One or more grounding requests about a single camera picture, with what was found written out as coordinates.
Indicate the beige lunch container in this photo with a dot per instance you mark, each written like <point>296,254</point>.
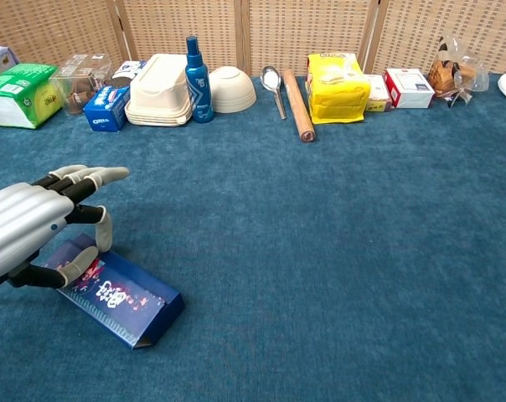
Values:
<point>158,92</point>

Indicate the blue glasses case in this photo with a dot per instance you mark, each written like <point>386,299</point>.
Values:
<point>127,297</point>

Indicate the rattan folding screen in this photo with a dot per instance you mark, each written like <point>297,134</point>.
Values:
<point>303,29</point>

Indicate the green tissue pack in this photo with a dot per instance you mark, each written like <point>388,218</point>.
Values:
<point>18,96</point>

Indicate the blue carpet table cover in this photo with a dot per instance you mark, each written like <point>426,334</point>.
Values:
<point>341,251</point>

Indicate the blue spray bottle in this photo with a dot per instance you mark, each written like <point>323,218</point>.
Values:
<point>198,88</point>

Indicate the yellow biscuit pack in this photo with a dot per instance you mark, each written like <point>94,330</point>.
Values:
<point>337,92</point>

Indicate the wooden rolling pin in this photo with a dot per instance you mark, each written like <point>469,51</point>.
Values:
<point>299,106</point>

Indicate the metal spoon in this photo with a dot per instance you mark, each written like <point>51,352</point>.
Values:
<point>271,77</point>

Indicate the white red box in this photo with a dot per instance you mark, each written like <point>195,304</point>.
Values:
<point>410,88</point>

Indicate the blue Oreo cookie box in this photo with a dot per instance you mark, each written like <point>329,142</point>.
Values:
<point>106,113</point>

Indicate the beige upturned bowl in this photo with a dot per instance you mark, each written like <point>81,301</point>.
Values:
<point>234,90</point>

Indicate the clear plastic snack box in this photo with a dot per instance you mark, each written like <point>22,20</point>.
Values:
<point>81,79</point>

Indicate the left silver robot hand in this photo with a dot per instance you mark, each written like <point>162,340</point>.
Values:
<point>18,222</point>

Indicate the clear bag of cookies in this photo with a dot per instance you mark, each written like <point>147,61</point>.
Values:
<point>450,75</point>

